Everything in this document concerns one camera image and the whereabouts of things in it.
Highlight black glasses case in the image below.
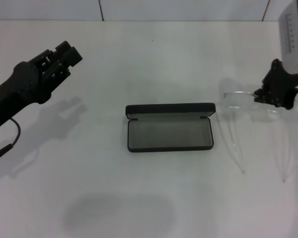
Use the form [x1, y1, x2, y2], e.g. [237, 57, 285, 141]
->
[125, 102, 216, 153]

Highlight dark left gripper cable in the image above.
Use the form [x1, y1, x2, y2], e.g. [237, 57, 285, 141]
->
[0, 118, 22, 159]

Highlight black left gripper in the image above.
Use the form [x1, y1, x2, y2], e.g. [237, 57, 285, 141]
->
[0, 41, 83, 134]

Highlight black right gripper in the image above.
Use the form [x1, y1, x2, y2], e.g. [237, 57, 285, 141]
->
[253, 59, 298, 110]

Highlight clear plastic glasses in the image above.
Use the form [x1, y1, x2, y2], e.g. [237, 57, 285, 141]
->
[218, 90, 298, 183]

